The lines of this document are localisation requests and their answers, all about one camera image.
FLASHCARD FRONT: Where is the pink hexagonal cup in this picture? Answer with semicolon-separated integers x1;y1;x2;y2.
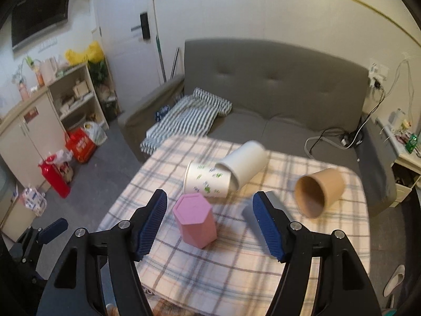
173;193;217;249

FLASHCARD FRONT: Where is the brown kraft paper cup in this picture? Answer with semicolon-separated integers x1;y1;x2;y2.
295;168;345;219

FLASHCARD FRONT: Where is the grey plastic cup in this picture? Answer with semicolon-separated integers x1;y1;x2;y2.
242;190;295;238

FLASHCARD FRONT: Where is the plain white paper cup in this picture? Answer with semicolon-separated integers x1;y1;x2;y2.
215;141;269;191

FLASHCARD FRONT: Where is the white cup green leaf print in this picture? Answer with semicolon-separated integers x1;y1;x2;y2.
183;161;231;198

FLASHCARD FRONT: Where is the white slipper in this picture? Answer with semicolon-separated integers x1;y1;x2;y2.
383;265;405;298

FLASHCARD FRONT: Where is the plaid table cloth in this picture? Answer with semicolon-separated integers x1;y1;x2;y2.
99;136;370;315

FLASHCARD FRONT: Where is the white bedside cabinet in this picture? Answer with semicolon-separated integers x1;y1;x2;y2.
375;118;420;208

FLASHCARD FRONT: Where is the red gift bag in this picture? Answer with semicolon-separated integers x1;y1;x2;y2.
65;128;96;163

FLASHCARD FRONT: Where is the white shelf cabinet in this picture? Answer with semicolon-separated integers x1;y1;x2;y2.
1;63;109;191

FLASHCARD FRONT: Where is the green bottle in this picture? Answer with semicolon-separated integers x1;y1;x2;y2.
405;134;418;154

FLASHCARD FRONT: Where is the grey fabric sofa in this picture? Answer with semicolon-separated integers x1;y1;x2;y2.
118;38;396;216

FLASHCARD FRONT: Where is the checked striped cloth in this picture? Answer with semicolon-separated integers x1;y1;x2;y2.
140;87;233;155

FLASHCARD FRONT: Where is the yellow plastic bag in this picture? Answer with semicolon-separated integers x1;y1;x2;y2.
65;41;105;66

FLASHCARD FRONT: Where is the black charging cable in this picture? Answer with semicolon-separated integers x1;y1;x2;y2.
304;85;386;156

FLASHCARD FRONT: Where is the wall power socket with chargers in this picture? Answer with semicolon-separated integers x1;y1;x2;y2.
368;58;389;88

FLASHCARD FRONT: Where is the wall mounted television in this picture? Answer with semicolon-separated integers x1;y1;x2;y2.
11;0;69;51

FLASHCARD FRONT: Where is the white door with black handle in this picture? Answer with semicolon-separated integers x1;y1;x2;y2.
94;0;162;111

